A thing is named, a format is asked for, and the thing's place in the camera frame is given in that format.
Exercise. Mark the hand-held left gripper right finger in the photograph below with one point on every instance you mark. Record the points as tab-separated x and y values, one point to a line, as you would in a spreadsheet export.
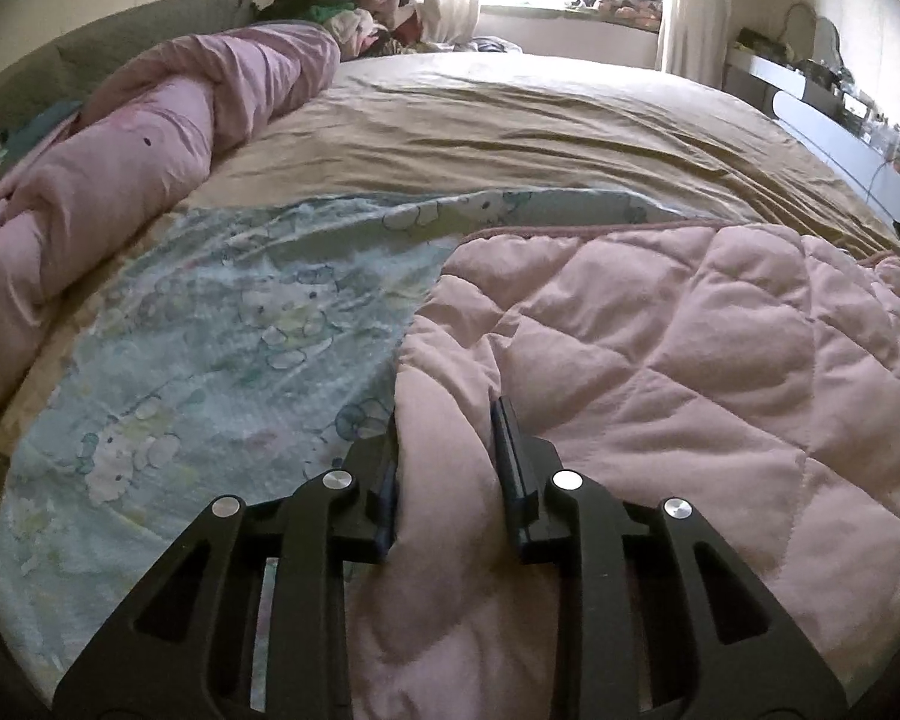
506	457

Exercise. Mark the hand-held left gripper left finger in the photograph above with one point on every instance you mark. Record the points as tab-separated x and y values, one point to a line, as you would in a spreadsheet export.
382	499

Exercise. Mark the pink quilted blanket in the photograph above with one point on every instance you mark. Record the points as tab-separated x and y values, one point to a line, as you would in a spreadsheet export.
682	360

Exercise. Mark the pile of clothes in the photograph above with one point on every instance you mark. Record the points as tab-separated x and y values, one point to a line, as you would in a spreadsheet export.
330	15

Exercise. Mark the cartoon printed blanket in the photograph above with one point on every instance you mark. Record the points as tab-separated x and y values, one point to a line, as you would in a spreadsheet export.
217	360

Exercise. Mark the tan bed sheet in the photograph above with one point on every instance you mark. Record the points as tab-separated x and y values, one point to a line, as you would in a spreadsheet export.
532	127

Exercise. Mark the small dark cloth heap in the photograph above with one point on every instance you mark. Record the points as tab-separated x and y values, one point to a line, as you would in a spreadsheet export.
495	45

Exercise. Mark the rolled pink quilt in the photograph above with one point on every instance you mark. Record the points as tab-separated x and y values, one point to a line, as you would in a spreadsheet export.
157	135

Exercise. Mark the pile of plush toys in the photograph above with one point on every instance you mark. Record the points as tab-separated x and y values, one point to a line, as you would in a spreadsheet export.
615	7

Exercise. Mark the white dressing table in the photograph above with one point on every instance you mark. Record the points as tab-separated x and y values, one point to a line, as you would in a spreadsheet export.
832	120

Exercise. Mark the clutter of small table items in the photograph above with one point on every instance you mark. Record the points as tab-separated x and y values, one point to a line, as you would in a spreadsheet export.
855	101

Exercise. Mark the teal cloth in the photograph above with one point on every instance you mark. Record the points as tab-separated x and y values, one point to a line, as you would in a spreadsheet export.
45	124

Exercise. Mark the table mirror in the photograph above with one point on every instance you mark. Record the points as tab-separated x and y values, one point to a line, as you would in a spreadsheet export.
825	37

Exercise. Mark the grey-green pillow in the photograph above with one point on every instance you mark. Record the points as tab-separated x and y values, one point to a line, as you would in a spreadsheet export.
120	37

